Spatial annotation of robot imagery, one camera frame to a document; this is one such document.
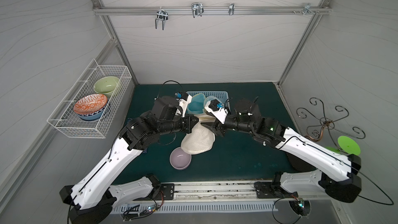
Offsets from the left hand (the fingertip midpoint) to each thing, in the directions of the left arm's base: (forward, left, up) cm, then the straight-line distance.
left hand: (198, 121), depth 61 cm
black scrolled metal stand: (+2, -54, -3) cm, 54 cm away
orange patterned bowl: (+6, +46, +2) cm, 46 cm away
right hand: (+2, -2, 0) cm, 3 cm away
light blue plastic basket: (+39, -15, -29) cm, 51 cm away
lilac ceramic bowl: (-5, +10, -31) cm, 33 cm away
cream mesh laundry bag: (-3, -1, -9) cm, 9 cm away
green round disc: (-8, -55, -2) cm, 56 cm away
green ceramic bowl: (+19, +45, 0) cm, 49 cm away
